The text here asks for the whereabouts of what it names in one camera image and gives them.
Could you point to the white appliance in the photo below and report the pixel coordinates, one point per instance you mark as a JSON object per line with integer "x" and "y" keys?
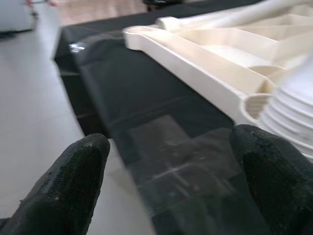
{"x": 14, "y": 17}

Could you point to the black round stool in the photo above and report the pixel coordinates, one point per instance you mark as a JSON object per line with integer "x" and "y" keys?
{"x": 154, "y": 2}

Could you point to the black table cloth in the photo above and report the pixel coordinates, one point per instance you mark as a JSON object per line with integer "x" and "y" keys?
{"x": 134, "y": 85}

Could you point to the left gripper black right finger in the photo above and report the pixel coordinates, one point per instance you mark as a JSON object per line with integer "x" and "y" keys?
{"x": 281, "y": 186}

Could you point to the beige cloth covered table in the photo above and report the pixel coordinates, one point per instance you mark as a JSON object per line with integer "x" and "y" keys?
{"x": 97, "y": 12}

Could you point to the white plastic table top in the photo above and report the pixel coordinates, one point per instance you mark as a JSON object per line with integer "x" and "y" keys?
{"x": 207, "y": 61}

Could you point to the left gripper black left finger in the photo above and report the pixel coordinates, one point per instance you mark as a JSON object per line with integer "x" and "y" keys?
{"x": 56, "y": 195}

